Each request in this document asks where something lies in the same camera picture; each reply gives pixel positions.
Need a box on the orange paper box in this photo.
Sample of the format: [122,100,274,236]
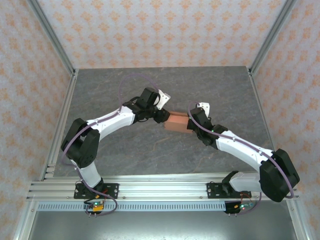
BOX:
[164,111,191,135]

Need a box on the grey metal panel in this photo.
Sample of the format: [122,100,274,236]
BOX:
[26,211,300,240]

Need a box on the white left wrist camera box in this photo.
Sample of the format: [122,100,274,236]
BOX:
[156,90,172,111]

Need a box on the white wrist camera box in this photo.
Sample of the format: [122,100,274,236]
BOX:
[156,90,172,111]
[196,101,211,117]

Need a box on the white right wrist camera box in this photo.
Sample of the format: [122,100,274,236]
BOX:
[196,101,211,117]

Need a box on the aluminium side rail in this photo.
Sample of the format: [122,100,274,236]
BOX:
[247,66,286,181]
[38,69,80,181]

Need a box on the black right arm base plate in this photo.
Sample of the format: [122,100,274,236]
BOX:
[206,182,252,200]

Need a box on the aluminium base rail beam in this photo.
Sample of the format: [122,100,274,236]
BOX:
[26,174,300,201]

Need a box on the grey slotted cable duct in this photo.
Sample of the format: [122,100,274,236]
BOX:
[36,201,227,212]

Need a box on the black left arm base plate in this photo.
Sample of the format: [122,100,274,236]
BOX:
[73,183,120,200]

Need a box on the aluminium frame post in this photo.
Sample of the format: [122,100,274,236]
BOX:
[249,0,298,74]
[26,0,77,76]

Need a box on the aluminium lower frame rail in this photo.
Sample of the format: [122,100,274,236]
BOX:
[286,199,312,240]
[12,199,38,240]

